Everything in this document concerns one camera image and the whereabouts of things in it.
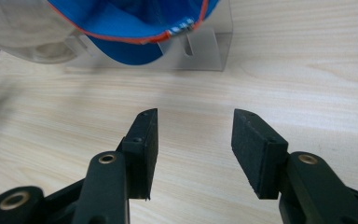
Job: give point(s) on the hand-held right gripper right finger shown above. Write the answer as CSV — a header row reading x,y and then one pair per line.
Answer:
x,y
258,149

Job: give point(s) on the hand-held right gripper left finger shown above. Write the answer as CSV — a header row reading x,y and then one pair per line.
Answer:
x,y
143,149

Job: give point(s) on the white cap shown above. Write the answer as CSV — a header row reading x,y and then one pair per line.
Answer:
x,y
15,28

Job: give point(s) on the blue cap with orange trim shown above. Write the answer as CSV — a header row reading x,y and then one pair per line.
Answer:
x,y
130,21

